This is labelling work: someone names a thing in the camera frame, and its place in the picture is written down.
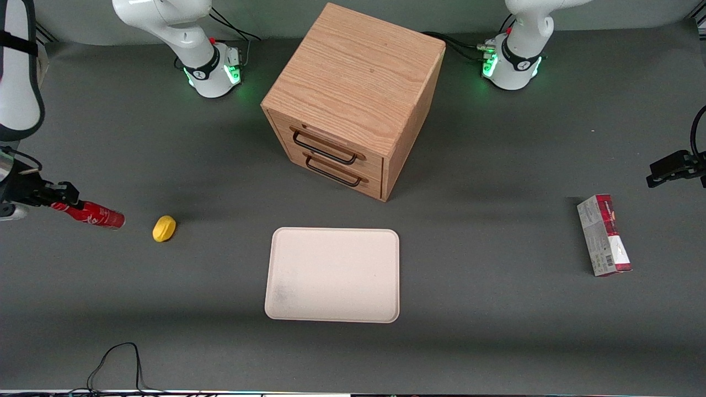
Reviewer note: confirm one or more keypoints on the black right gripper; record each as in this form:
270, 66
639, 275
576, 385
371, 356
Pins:
26, 189

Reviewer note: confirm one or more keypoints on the beige plastic tray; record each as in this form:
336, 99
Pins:
332, 274

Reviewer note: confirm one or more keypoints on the red coke bottle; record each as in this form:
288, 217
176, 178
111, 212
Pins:
99, 216

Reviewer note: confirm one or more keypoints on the yellow lemon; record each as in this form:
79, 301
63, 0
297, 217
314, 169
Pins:
164, 228

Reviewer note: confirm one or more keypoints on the wooden drawer cabinet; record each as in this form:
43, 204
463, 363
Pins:
353, 77

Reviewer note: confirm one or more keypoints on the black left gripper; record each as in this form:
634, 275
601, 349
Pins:
677, 165

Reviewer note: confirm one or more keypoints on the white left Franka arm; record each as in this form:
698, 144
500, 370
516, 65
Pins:
521, 52

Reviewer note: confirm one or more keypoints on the wooden drawer with raised lip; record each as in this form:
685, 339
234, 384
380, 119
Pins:
325, 146

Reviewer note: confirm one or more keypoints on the plain wooden drawer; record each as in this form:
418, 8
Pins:
342, 179

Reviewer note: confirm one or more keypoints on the grey and red carton box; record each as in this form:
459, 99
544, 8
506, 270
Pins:
603, 236

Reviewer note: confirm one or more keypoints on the aluminium frame rail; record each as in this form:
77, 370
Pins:
700, 19
47, 34

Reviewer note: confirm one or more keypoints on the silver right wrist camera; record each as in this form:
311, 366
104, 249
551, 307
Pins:
11, 212

